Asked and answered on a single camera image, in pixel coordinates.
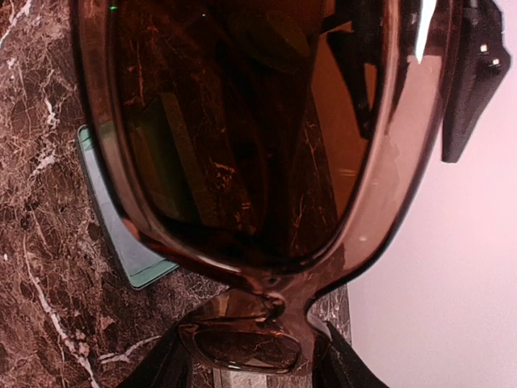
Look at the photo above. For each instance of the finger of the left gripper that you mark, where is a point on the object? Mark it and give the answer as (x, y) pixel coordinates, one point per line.
(482, 62)

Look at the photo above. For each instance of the beige glasses case teal lining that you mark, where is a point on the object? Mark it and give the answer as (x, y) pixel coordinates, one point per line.
(205, 377)

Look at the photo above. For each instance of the brown sunglasses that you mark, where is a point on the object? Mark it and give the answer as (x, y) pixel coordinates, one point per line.
(273, 146)

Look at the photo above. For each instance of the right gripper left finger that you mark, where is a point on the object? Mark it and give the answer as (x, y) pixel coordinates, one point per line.
(168, 365)

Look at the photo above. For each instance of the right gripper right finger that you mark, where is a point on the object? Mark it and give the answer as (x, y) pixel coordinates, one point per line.
(342, 367)

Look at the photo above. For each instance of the blue-grey glasses case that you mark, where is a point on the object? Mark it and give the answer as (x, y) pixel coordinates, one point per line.
(139, 266)

